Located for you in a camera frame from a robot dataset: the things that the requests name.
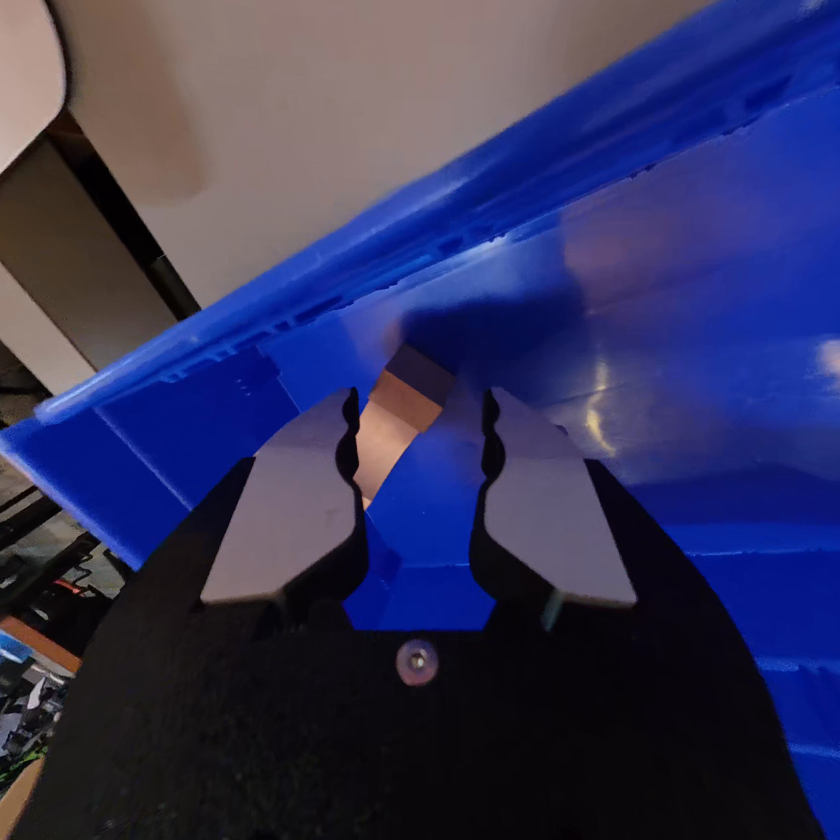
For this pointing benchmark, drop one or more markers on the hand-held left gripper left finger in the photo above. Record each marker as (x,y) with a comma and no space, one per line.
(282,518)

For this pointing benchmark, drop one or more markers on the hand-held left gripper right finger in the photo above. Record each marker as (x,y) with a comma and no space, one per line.
(558,518)

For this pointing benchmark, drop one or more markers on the natural wooden block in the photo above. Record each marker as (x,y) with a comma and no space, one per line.
(400,420)

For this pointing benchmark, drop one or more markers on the blue plastic bin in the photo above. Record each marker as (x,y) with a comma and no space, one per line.
(656,341)

